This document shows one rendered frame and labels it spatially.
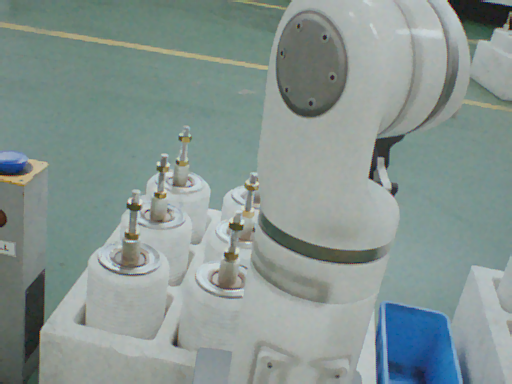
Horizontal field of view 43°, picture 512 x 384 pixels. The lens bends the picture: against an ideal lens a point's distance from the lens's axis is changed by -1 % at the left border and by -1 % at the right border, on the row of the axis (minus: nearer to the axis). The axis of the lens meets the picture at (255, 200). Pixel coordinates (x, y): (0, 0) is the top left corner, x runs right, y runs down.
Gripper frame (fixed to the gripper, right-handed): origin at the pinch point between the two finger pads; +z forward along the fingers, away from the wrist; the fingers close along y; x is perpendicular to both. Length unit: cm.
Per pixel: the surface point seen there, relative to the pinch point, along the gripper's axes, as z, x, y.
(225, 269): 8.4, -11.2, -4.4
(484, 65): 26, 168, -201
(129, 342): 17.5, -21.5, -3.5
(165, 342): 17.5, -17.4, -3.2
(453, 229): 35, 65, -61
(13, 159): 2.5, -34.5, -20.3
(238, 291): 10.2, -9.9, -2.5
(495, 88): 32, 164, -185
